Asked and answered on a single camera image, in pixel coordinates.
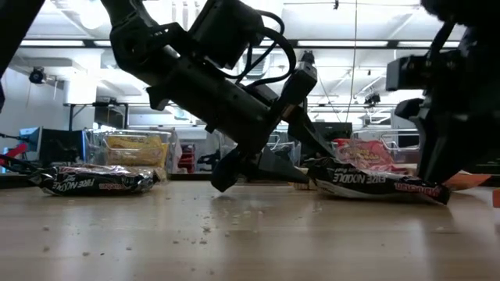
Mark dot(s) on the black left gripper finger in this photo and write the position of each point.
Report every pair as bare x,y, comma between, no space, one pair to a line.
308,140
250,169

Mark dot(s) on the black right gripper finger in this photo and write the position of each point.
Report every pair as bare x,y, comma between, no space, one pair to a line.
449,156

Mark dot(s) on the red Maruchan noodle pack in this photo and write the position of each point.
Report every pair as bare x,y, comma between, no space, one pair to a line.
363,154
466,181

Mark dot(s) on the black Maruchan fire noodle pack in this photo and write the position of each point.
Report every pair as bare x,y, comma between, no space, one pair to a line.
371,181
93,181

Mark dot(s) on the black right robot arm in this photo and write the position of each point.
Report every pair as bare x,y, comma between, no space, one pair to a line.
468,11

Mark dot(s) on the large black monitor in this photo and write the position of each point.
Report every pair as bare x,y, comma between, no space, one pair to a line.
341,130

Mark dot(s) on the black background equipment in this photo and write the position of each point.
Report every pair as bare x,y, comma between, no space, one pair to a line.
205,160

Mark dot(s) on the red storage rack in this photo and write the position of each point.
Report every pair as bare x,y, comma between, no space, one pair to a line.
187,158

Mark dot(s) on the white cover cloth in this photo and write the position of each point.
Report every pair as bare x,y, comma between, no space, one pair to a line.
176,150

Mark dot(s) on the black ceiling spotlight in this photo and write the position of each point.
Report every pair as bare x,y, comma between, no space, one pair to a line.
37,75
307,56
373,99

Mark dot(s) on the dark computer monitor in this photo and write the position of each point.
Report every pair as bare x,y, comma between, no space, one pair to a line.
62,146

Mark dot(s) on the computer monitor with blue screen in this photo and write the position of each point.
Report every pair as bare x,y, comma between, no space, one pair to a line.
29,138

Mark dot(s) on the red tool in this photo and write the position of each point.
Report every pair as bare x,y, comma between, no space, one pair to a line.
15,151

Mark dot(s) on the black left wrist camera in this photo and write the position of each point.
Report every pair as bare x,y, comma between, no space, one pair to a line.
226,31

